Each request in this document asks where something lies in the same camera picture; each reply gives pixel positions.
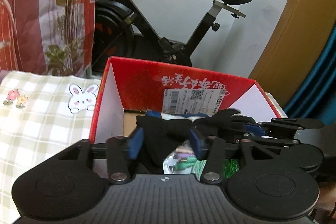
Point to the red printed backdrop cloth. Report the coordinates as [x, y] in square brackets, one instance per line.
[47, 37]

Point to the red strawberry cardboard box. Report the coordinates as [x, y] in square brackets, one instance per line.
[139, 85]

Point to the teal curtain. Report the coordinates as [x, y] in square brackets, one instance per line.
[315, 97]

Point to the blue white plastic package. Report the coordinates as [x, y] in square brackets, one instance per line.
[190, 117]

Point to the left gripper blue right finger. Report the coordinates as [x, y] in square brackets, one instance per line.
[221, 157]

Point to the wooden door panel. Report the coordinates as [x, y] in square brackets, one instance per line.
[294, 47]

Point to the green checked bunny tablecloth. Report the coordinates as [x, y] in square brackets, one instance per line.
[40, 116]

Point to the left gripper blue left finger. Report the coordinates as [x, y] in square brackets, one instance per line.
[115, 159]

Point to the clear bag of cables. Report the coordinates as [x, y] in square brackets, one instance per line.
[183, 161]

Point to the black fabric item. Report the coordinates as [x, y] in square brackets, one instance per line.
[161, 137]

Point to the black exercise bike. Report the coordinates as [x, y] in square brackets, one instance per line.
[183, 32]

